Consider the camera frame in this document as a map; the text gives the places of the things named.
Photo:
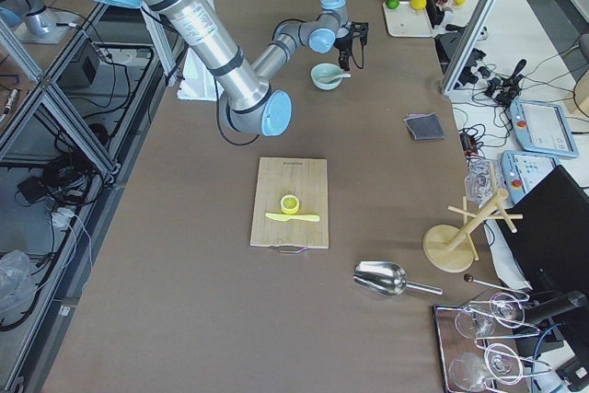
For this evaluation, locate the yellow plastic knife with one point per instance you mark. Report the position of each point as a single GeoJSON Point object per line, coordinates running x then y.
{"type": "Point", "coordinates": [313, 218]}

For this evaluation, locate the mint green bowl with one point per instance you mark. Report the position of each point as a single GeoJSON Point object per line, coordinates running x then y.
{"type": "Point", "coordinates": [320, 72]}

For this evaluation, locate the lemon half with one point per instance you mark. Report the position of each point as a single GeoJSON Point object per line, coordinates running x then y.
{"type": "Point", "coordinates": [289, 204]}

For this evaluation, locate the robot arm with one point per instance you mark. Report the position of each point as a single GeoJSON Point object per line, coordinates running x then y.
{"type": "Point", "coordinates": [249, 103]}

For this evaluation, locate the steel scoop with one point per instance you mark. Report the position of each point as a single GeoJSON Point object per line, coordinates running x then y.
{"type": "Point", "coordinates": [388, 278]}

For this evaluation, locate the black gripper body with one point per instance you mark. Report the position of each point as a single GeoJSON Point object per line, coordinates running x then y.
{"type": "Point", "coordinates": [342, 44]}

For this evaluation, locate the green lime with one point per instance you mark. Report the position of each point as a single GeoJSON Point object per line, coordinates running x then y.
{"type": "Point", "coordinates": [392, 4]}

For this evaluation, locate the blue teach pendant near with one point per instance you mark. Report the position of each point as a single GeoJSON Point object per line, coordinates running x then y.
{"type": "Point", "coordinates": [522, 171]}

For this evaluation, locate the whole yellow lemon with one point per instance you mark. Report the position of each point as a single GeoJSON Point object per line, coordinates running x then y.
{"type": "Point", "coordinates": [418, 4]}

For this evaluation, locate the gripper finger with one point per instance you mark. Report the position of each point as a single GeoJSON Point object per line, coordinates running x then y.
{"type": "Point", "coordinates": [344, 61]}

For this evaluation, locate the bamboo cutting board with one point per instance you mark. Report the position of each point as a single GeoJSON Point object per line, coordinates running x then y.
{"type": "Point", "coordinates": [307, 180]}

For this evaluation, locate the grey folded cloth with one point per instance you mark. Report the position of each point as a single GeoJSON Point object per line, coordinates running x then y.
{"type": "Point", "coordinates": [424, 127]}

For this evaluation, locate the wooden mug tree stand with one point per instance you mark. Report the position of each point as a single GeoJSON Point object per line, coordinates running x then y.
{"type": "Point", "coordinates": [450, 248]}

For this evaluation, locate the blue teach pendant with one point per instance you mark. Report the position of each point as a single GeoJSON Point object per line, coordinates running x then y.
{"type": "Point", "coordinates": [522, 171]}
{"type": "Point", "coordinates": [541, 127]}

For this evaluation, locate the aluminium frame post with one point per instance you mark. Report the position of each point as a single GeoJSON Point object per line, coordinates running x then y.
{"type": "Point", "coordinates": [466, 45]}

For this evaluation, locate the white ceramic spoon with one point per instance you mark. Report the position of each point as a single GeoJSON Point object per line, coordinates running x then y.
{"type": "Point", "coordinates": [334, 78]}

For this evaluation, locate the cream rabbit tray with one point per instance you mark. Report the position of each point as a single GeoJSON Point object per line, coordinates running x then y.
{"type": "Point", "coordinates": [406, 22]}

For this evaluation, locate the wine glass rack tray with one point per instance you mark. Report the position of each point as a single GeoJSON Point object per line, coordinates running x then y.
{"type": "Point", "coordinates": [477, 345]}

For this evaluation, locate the blue teach pendant far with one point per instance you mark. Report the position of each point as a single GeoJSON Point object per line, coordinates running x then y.
{"type": "Point", "coordinates": [541, 127]}

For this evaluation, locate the black monitor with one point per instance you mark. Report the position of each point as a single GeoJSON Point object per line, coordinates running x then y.
{"type": "Point", "coordinates": [550, 246]}

